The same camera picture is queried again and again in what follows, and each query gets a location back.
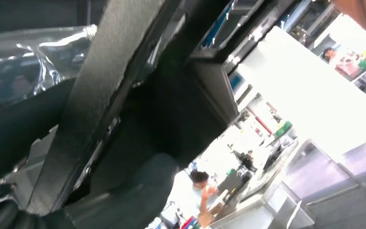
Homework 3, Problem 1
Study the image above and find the stainless steel workbench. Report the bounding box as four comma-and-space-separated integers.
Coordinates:
208, 181, 316, 229

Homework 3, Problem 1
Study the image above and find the person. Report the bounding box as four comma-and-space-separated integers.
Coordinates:
165, 170, 220, 228
237, 149, 259, 174
320, 46, 340, 65

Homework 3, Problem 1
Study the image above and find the stainless steel table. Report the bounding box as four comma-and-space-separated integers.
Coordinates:
282, 139, 365, 206

